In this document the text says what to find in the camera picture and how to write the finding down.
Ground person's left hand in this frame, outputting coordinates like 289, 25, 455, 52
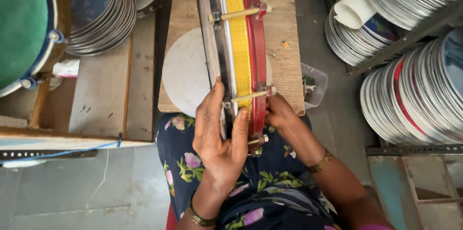
192, 76, 250, 188

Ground person's right hand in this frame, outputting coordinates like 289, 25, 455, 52
264, 93, 322, 157

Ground red and yellow frame drum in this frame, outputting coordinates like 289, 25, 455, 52
193, 0, 278, 158

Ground brass tension bolt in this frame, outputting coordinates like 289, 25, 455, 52
247, 134, 270, 151
209, 3, 272, 25
222, 86, 277, 109

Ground clear plastic container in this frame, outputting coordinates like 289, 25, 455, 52
300, 62, 329, 110

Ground dark floral dress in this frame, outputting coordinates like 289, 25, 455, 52
156, 112, 341, 230

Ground wooden work board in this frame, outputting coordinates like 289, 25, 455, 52
158, 0, 305, 117

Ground white round disc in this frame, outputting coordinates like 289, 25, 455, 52
162, 27, 273, 118

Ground stack of printed metal-rim drumheads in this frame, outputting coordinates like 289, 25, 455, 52
324, 0, 424, 67

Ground white rolled paper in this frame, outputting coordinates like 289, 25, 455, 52
333, 0, 378, 30

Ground gold bangles on left wrist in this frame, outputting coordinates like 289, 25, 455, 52
188, 200, 218, 228

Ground stack of red-rim drumheads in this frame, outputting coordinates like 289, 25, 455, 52
360, 27, 463, 147

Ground red stool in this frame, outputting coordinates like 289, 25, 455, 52
166, 203, 178, 230

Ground slotted metal angle rack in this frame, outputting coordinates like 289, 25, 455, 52
345, 0, 463, 157

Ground wooden bench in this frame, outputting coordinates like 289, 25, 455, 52
0, 15, 157, 148

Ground stack of blue film drumheads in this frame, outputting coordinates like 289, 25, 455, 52
66, 0, 137, 57

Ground white and pink plastic bag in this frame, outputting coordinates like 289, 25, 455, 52
52, 59, 80, 79

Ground black perforated metal strip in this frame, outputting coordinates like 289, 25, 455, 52
0, 149, 98, 161

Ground green headed drum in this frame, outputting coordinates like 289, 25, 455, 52
0, 0, 72, 99

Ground gold bracelet on right wrist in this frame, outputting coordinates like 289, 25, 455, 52
307, 148, 332, 173

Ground rusty metal frame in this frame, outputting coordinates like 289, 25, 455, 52
367, 154, 463, 230

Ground blue string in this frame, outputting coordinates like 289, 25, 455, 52
0, 132, 123, 164

